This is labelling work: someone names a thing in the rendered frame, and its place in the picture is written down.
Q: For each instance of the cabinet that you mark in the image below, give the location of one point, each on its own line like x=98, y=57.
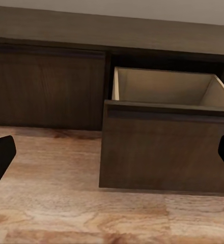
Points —
x=155, y=88

